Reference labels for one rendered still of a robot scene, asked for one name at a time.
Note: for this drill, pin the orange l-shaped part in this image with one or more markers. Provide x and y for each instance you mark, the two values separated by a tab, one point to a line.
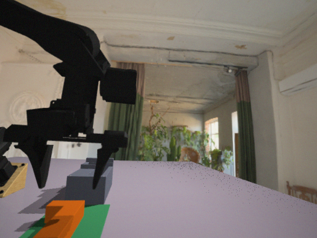
61	218

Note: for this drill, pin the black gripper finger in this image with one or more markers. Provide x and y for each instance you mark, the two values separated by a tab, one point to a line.
103	155
39	157

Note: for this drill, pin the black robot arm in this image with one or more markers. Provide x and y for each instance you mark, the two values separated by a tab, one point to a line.
83	66

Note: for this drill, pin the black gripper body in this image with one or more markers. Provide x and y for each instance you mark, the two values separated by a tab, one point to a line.
17	133

